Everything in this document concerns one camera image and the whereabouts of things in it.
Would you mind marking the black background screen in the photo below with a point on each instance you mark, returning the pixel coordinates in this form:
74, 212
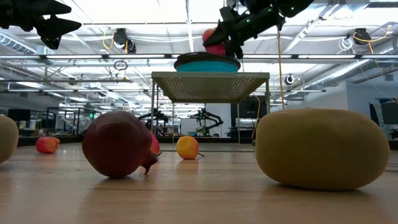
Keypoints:
248, 107

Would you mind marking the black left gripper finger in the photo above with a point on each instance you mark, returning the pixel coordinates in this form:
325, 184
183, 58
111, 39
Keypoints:
51, 7
57, 29

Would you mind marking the wrinkled red-orange pepper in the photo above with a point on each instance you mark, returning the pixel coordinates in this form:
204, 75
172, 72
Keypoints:
47, 144

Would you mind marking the round yellow-orange pepper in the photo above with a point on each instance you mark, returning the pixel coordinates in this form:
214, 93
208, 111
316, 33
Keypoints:
187, 147

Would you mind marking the red orange mango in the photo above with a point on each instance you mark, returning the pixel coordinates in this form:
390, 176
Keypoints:
216, 49

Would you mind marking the dark red pomegranate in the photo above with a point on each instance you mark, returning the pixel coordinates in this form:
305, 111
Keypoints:
118, 144

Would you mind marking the pear-shaped red-orange pepper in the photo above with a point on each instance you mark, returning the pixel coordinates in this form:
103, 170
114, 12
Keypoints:
155, 144

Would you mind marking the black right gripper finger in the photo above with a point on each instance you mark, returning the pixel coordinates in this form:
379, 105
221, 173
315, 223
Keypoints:
235, 49
222, 34

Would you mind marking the black background workcell frame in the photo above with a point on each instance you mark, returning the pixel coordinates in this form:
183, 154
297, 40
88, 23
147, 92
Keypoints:
77, 121

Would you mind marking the blue collapsible bowl grey rim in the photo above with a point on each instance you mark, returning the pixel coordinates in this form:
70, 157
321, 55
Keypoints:
206, 66

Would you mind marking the green perforated metal shelf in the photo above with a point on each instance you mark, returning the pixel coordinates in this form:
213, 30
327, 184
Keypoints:
208, 87

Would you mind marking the black background robot arm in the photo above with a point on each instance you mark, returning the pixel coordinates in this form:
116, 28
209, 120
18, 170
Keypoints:
155, 116
211, 118

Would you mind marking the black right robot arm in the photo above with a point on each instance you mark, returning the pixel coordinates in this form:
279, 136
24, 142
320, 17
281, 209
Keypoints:
295, 6

